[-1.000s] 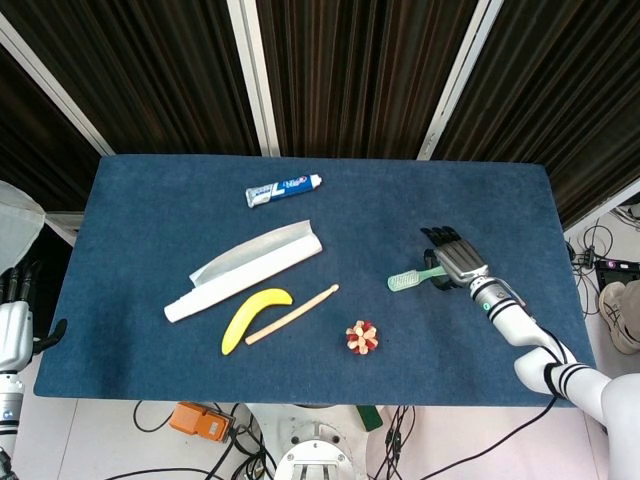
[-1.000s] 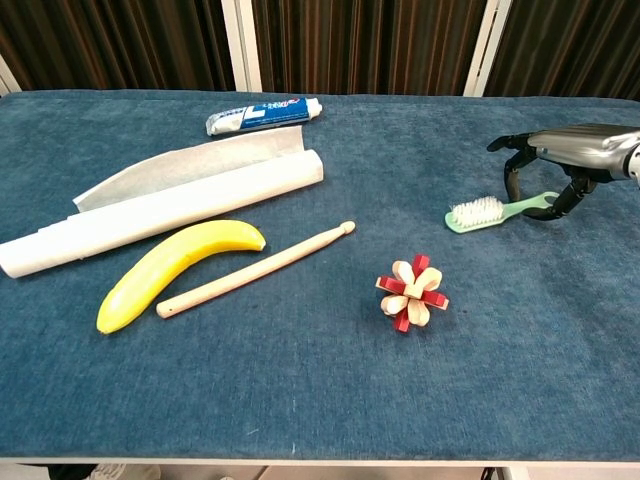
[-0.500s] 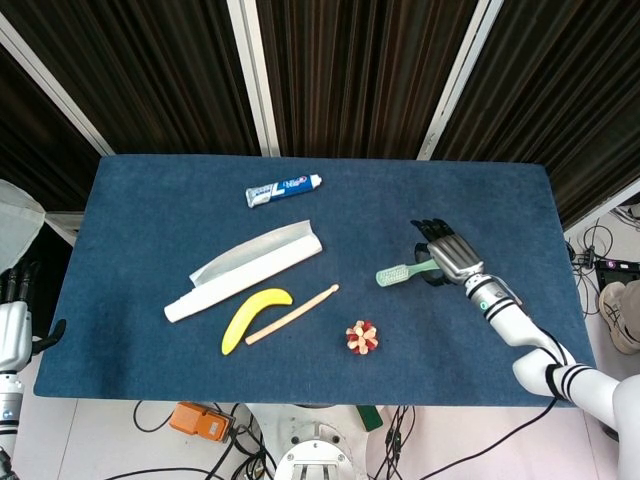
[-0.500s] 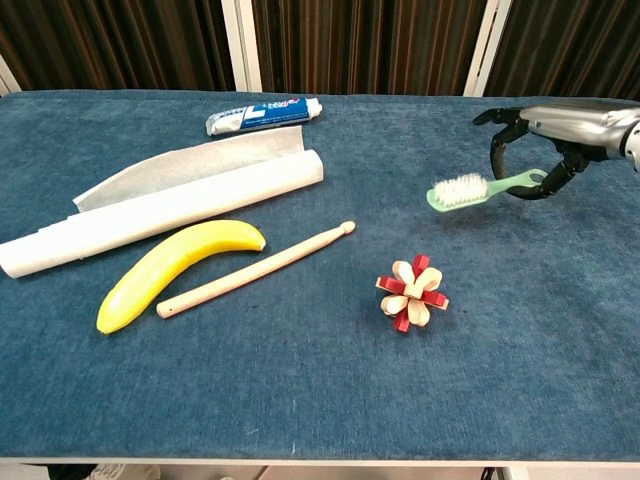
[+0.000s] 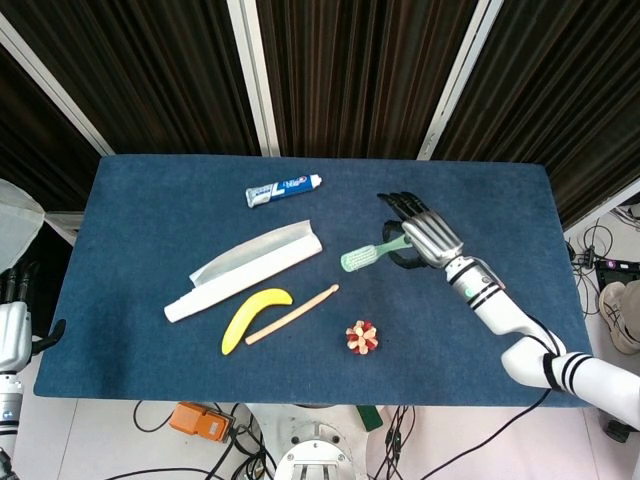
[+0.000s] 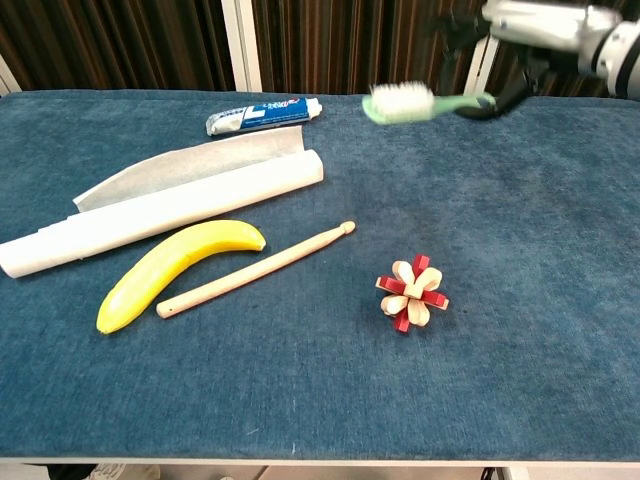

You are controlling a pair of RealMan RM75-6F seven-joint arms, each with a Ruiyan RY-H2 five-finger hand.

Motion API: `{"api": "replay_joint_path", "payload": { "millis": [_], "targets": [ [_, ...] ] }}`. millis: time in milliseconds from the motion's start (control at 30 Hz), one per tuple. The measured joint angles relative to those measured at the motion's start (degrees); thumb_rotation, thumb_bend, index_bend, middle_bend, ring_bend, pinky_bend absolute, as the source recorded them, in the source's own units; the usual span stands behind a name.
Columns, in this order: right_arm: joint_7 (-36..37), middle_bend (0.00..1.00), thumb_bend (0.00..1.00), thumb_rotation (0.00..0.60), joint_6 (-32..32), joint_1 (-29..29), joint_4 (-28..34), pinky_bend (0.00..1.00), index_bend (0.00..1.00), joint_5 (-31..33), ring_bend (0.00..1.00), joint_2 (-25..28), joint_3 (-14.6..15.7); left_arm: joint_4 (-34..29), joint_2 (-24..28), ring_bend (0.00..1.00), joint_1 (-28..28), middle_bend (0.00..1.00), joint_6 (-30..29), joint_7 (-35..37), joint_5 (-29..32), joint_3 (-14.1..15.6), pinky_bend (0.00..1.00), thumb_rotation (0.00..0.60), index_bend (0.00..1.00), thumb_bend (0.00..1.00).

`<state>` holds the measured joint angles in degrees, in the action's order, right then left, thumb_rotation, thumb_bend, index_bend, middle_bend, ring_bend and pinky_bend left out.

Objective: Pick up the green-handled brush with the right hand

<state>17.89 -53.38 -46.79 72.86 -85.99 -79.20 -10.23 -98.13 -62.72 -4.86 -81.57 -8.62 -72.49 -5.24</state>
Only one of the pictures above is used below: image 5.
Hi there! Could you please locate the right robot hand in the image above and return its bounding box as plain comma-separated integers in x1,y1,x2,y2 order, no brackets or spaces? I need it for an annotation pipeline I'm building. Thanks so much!
376,190,466,271

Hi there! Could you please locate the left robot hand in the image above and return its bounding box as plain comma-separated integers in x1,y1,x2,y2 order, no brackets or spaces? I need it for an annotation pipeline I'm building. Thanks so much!
0,261,67,374

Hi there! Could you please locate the green toothbrush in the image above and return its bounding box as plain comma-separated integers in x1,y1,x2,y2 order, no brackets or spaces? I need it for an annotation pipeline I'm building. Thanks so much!
340,235,414,273

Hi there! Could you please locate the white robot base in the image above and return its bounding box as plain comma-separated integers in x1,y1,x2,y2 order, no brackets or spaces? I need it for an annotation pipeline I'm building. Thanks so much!
249,403,374,480

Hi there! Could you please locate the white cloth sheet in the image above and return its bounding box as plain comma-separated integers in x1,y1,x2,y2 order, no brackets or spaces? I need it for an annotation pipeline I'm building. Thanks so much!
0,179,47,271

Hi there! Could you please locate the red and beige puzzle ball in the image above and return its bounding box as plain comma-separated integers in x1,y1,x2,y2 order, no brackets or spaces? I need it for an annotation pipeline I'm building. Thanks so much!
345,319,380,356

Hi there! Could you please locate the toothpaste tube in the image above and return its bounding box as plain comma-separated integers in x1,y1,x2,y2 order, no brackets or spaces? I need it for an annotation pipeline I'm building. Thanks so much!
244,173,324,208

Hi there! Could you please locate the wooden drumstick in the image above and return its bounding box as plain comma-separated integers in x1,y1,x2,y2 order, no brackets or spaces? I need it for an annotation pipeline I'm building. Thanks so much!
244,283,340,346

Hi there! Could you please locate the blue table cloth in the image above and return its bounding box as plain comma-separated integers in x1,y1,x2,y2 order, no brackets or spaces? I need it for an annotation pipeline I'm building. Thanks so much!
32,154,609,409

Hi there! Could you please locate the yellow banana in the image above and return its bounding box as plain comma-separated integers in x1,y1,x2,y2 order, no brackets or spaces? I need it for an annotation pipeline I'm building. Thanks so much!
221,287,294,357

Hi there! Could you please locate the black electronic box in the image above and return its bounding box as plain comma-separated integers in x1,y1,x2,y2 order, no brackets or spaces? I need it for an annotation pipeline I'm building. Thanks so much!
594,258,640,294

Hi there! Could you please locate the person's sneaker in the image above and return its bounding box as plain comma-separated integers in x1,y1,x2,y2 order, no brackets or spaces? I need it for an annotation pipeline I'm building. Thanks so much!
598,280,640,356

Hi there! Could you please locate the orange pedal box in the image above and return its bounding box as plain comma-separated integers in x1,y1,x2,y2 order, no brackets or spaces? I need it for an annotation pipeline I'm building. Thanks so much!
167,401,235,444

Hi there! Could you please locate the black cable bundle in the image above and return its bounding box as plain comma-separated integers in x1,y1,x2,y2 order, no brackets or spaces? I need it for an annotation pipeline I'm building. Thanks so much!
369,405,417,480

